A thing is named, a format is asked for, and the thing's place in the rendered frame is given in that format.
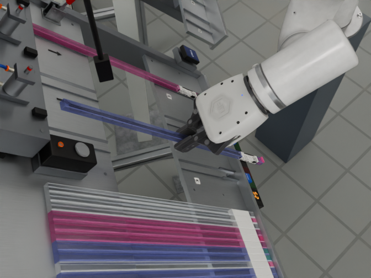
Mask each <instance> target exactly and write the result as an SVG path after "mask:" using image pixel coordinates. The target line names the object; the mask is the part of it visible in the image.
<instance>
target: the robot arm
mask: <svg viewBox="0 0 371 278"><path fill-rule="evenodd" d="M358 2H359V0H290V2H289V5H288V9H287V12H286V15H285V18H284V22H283V25H282V28H281V31H280V35H279V39H278V48H277V49H278V52H277V53H276V54H274V55H273V56H271V57H270V58H268V59H266V60H265V61H263V62H262V63H260V64H255V65H253V66H252V69H251V70H249V71H248V76H246V75H245V74H244V73H241V74H238V75H236V76H233V77H231V78H228V79H226V80H224V81H222V82H220V83H218V84H216V85H214V86H212V87H211V88H209V89H207V90H206V91H204V92H202V93H201V94H199V95H198V96H197V98H196V99H194V110H193V113H192V115H191V117H190V119H188V121H187V124H186V125H184V126H182V127H181V128H180V129H178V130H177V131H176V132H177V133H181V134H184V135H187V136H188V137H186V138H184V139H183V140H181V141H179V142H178V143H176V144H175V145H174V149H176V150H178V151H180V152H182V153H184V152H189V151H190V150H192V149H194V148H195V147H197V146H198V145H202V146H206V147H208V148H209V149H210V150H211V152H212V153H213V154H215V155H219V154H220V153H221V152H222V151H223V150H224V149H225V148H226V147H229V146H231V145H233V144H234V143H236V142H238V141H239V140H241V139H243V138H244V137H246V136H247V135H248V134H250V133H251V132H252V131H254V130H255V129H256V128H257V127H259V126H260V125H261V124H262V123H264V122H265V121H266V120H267V119H268V114H270V113H272V114H275V113H277V112H278V111H280V110H282V109H284V108H285V107H287V106H288V105H290V104H292V103H294V102H295V101H297V100H299V99H300V98H302V97H304V96H306V95H307V94H309V93H311V92H313V91H314V90H316V89H318V88H320V87H321V86H323V85H324V84H326V83H328V82H329V81H331V80H333V79H335V78H336V77H338V76H340V75H342V74H343V73H345V72H347V71H349V70H350V69H352V68H353V67H355V66H357V65H358V57H357V54H356V52H355V50H354V48H353V46H352V45H351V43H350V41H349V38H351V37H353V36H355V35H356V34H357V33H358V32H359V30H360V29H361V27H362V24H363V16H362V12H361V10H360V9H359V8H358V6H357V5H358ZM202 126H204V128H205V130H204V131H202V132H200V133H198V134H196V133H197V129H199V128H201V127H202ZM195 134H196V135H195ZM193 135H195V136H193ZM215 143H216V144H215Z"/></svg>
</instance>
